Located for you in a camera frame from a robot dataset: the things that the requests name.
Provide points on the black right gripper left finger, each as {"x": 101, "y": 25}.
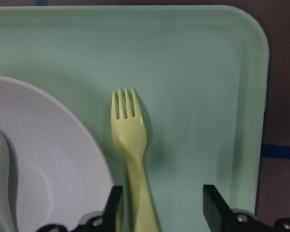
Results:
{"x": 111, "y": 219}

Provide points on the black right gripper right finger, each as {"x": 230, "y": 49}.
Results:
{"x": 220, "y": 218}

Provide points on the white round plate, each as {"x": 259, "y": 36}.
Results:
{"x": 58, "y": 173}

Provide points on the yellow plastic fork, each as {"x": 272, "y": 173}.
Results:
{"x": 130, "y": 139}

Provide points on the pale green plastic spoon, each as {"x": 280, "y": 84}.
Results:
{"x": 6, "y": 218}

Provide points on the light green plastic tray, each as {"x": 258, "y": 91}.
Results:
{"x": 200, "y": 73}

